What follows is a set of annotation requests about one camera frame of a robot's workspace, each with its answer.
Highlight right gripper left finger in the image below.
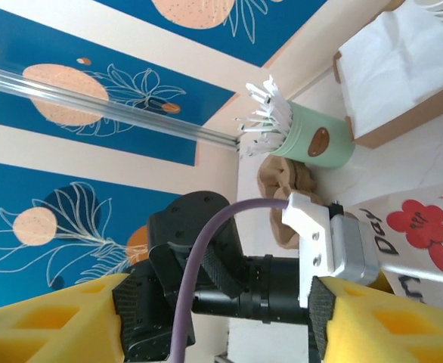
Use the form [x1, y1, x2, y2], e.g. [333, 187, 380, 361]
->
[0, 272, 134, 363]

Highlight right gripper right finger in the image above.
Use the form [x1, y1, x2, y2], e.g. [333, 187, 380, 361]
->
[308, 275, 443, 363]

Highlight red white paper bag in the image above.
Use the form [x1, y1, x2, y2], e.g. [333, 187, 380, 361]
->
[348, 181, 443, 315]

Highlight brown pulp cup carrier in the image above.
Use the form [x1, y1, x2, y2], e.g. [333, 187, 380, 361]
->
[257, 155, 319, 201]
[270, 187, 323, 250]

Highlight white wrapped straw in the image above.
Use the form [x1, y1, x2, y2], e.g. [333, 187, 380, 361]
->
[245, 82, 283, 114]
[234, 116, 279, 134]
[263, 74, 291, 126]

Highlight green straw holder cup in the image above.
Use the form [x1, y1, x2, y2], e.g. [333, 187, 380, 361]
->
[270, 100, 355, 169]

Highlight cardboard napkin box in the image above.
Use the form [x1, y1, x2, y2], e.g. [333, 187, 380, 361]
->
[333, 48, 443, 150]

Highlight white napkin stack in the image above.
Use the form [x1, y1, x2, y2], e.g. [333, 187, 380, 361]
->
[337, 0, 443, 137]

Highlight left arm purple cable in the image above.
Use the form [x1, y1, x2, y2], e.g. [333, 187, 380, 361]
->
[166, 198, 294, 363]

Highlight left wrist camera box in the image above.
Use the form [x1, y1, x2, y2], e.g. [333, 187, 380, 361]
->
[280, 191, 382, 308]

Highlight aluminium frame post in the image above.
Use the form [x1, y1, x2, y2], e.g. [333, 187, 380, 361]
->
[0, 63, 242, 151]

